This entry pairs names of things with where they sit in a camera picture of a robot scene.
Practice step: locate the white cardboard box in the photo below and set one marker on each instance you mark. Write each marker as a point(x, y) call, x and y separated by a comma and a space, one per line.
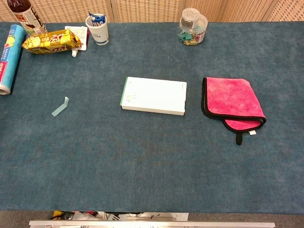
point(154, 95)

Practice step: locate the small teal paper strip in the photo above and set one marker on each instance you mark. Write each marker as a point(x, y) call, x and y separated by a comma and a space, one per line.
point(59, 109)

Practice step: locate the pink black-edged microfiber cloth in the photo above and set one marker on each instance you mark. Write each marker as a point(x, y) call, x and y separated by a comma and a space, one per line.
point(232, 99)

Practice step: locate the clear jar of binder clips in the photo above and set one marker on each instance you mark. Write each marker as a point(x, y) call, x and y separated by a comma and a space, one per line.
point(192, 38)

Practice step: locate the white paper cup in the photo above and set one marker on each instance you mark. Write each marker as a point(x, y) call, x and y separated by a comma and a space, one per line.
point(101, 33)

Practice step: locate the small clear clip jar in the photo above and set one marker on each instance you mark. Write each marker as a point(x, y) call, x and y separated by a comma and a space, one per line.
point(190, 16)

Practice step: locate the wicker folding screen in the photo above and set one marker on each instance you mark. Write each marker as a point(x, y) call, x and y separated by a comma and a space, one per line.
point(147, 9)

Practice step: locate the white spout pouch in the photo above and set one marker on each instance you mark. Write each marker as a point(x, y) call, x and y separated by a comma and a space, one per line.
point(80, 32)

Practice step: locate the blue snack packet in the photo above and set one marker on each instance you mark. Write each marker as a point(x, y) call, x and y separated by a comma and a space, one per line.
point(96, 20)

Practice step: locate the gold snack package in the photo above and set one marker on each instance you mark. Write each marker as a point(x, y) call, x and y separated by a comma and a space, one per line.
point(50, 41)

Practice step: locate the yellow black tool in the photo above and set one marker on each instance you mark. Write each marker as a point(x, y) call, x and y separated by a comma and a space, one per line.
point(57, 213)

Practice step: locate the blue food wrap roll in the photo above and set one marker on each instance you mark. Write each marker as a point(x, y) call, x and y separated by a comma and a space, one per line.
point(10, 59)

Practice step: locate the brown drink bottle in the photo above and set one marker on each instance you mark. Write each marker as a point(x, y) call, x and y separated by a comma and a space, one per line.
point(26, 16)

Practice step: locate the aluminium profile rail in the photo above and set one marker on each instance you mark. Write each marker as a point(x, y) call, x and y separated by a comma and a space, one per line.
point(152, 224)

